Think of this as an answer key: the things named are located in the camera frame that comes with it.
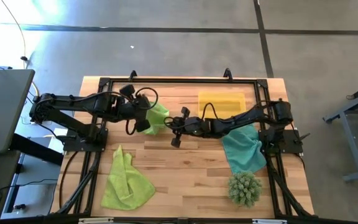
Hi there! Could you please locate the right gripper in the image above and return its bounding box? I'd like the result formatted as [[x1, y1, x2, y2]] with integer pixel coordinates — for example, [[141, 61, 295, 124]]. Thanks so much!
[[170, 106, 213, 149]]

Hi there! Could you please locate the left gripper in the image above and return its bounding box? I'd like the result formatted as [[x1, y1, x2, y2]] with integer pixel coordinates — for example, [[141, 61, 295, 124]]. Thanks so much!
[[110, 83, 151, 133]]

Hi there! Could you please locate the green microfiber towel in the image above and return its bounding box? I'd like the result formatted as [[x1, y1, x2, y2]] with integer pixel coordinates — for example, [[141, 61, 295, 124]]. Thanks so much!
[[140, 101, 170, 136]]

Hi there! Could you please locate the teal microfiber towel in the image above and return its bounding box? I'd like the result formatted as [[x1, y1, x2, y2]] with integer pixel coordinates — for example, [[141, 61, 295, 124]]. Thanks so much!
[[221, 123, 267, 174]]

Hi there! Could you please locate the lime yellow microfiber towel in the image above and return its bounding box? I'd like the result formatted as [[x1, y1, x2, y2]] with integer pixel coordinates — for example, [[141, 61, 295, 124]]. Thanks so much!
[[100, 144, 157, 211]]

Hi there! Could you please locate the yellow plastic basket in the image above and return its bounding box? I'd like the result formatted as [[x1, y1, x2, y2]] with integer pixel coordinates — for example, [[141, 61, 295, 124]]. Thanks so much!
[[197, 91, 247, 121]]

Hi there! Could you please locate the green spiky plant ball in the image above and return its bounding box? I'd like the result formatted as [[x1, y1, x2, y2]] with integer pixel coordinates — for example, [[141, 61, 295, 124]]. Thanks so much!
[[227, 170, 263, 208]]

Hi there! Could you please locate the black desk foot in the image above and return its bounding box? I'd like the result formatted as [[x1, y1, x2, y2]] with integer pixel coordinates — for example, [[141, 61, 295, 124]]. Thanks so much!
[[9, 133, 65, 166]]

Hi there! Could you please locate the grey desk top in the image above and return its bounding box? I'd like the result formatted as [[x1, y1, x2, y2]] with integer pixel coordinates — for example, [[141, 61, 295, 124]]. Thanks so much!
[[0, 68, 36, 156]]

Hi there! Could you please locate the grey metal table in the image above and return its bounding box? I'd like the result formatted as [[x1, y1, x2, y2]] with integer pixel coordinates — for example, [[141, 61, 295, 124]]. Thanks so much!
[[323, 79, 358, 183]]

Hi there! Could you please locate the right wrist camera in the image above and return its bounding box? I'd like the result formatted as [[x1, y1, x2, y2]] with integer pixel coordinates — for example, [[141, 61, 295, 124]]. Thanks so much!
[[172, 118, 186, 133]]

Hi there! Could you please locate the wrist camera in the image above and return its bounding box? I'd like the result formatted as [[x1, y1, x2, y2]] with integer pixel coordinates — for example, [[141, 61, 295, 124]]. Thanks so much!
[[172, 118, 186, 133], [137, 94, 152, 110]]

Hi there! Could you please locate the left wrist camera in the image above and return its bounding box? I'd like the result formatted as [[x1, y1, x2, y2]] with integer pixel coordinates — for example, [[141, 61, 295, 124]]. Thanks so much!
[[137, 94, 152, 110]]

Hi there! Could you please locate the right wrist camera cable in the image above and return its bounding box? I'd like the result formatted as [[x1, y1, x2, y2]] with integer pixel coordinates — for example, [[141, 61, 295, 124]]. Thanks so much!
[[163, 116, 181, 131]]

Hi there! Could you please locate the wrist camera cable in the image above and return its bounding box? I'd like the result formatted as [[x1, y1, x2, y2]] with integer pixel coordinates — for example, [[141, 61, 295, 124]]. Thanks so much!
[[163, 116, 181, 131], [134, 86, 159, 110]]

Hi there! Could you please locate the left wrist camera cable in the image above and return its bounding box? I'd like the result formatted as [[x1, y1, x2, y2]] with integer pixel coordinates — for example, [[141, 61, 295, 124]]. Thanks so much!
[[134, 86, 159, 110]]

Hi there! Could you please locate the black table frame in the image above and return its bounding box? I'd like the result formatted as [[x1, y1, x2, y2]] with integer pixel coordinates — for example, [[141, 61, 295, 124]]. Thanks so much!
[[50, 68, 316, 218]]

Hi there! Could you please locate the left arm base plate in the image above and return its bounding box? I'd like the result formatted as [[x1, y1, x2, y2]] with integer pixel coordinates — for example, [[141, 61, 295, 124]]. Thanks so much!
[[62, 129, 109, 152]]

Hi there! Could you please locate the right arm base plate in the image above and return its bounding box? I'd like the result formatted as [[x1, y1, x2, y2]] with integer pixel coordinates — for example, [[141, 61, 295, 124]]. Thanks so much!
[[258, 129, 304, 155]]

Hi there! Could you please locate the pale thin floor cable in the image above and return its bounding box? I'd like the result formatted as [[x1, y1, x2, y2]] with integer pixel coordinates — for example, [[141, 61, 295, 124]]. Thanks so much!
[[0, 0, 28, 70]]

